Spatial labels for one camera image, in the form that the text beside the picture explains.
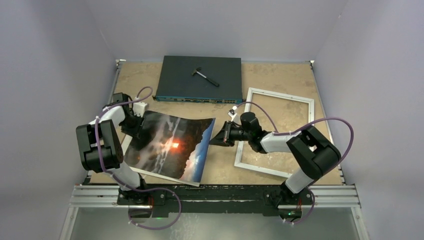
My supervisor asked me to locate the small black-handled hammer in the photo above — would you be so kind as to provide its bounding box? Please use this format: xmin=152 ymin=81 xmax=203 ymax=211
xmin=191 ymin=67 xmax=220 ymax=88

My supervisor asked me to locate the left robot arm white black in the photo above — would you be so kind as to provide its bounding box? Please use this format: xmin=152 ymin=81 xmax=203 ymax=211
xmin=75 ymin=92 xmax=149 ymax=205

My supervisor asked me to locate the landscape photo print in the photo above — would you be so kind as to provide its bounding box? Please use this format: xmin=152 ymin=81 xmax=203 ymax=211
xmin=121 ymin=110 xmax=216 ymax=187

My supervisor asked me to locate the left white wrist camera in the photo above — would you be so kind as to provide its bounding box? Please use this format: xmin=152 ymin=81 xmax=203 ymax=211
xmin=132 ymin=102 xmax=149 ymax=117

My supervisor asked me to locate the white backing board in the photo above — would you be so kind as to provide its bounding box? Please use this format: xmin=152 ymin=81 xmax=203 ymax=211
xmin=121 ymin=135 xmax=208 ymax=187

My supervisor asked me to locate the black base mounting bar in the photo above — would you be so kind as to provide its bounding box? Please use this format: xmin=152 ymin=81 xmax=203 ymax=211
xmin=117 ymin=183 xmax=314 ymax=218

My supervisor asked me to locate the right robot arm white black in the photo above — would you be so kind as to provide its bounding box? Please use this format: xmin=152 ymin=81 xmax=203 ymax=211
xmin=209 ymin=112 xmax=342 ymax=204

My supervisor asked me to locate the white picture frame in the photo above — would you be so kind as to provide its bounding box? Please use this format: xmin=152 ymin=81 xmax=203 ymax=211
xmin=234 ymin=87 xmax=315 ymax=180

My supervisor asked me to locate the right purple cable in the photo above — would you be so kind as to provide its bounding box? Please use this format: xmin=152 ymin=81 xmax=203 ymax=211
xmin=231 ymin=100 xmax=355 ymax=227

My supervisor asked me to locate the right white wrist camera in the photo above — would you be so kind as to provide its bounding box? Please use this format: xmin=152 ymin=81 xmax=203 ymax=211
xmin=228 ymin=105 xmax=238 ymax=118

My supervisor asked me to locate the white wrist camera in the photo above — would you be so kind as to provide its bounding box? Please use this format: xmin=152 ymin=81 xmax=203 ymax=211
xmin=132 ymin=102 xmax=149 ymax=117
xmin=228 ymin=105 xmax=238 ymax=118

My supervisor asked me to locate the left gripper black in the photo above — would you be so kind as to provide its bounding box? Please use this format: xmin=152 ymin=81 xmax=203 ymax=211
xmin=120 ymin=111 xmax=145 ymax=139

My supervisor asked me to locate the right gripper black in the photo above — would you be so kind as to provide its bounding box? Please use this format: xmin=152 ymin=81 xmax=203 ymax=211
xmin=209 ymin=120 xmax=252 ymax=147

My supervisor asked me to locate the dark network switch box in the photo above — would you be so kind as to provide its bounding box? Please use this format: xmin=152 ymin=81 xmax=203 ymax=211
xmin=153 ymin=55 xmax=243 ymax=105

